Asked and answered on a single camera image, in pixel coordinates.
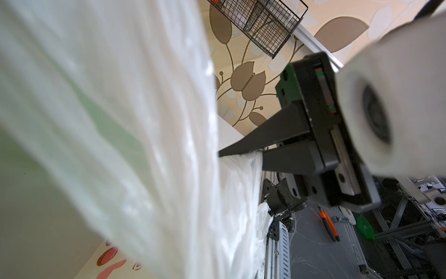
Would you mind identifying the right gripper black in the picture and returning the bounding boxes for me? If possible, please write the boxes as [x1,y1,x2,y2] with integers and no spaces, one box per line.
[218,52,381,212]

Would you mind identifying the printed white plastic bag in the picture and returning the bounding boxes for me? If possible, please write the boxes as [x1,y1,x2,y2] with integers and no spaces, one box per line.
[1,1,272,279]

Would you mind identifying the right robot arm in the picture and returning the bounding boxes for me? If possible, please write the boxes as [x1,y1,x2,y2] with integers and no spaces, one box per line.
[219,52,381,215]

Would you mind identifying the green round object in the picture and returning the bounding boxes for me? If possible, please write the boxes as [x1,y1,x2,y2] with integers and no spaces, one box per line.
[356,215,375,240]

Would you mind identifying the right wire basket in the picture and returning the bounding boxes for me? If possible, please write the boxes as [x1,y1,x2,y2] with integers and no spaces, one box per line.
[209,1,308,58]

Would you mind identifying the orange handled pliers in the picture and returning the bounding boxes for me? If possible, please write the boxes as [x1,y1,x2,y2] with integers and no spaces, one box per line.
[317,204,340,242]

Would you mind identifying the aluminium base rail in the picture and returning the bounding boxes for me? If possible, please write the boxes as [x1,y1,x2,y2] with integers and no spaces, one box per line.
[258,221,292,279]

